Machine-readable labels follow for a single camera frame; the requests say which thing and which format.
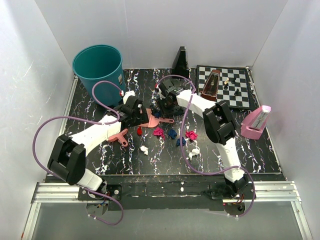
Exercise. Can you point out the black metronome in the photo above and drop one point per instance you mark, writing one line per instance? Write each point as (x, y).
(180, 64)

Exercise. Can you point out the pink metronome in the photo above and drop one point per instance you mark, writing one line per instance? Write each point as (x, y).
(254, 124)

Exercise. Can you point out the aluminium rail frame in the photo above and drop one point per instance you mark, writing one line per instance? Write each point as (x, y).
(153, 194)

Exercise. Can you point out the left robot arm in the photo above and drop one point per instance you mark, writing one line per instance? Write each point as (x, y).
(68, 157)

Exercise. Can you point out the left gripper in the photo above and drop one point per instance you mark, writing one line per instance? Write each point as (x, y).
(142, 118)

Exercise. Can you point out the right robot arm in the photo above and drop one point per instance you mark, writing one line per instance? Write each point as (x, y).
(219, 123)

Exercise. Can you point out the red paper scrap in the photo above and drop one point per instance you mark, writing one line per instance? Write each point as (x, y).
(139, 131)

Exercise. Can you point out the black white chessboard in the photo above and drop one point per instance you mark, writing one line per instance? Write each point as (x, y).
(243, 100)

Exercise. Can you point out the pink dustpan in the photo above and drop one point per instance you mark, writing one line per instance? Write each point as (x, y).
(120, 137)

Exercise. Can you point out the teal plastic waste bin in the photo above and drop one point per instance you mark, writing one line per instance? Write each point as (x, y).
(100, 68)

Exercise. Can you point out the pink hand brush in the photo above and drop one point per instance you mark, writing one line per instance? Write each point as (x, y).
(153, 121)

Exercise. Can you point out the brown wooden metronome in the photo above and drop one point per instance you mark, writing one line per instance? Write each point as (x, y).
(210, 89)

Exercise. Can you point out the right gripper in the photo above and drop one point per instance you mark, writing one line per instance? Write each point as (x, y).
(169, 112)

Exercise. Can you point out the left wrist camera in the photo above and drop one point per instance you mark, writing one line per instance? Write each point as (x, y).
(125, 95)

